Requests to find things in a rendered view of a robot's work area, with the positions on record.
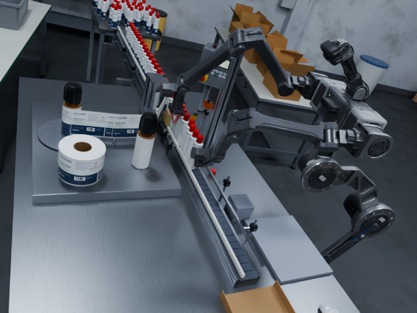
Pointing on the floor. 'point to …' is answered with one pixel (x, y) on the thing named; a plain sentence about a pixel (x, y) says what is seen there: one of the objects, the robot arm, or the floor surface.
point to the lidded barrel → (371, 70)
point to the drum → (159, 28)
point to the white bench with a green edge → (15, 41)
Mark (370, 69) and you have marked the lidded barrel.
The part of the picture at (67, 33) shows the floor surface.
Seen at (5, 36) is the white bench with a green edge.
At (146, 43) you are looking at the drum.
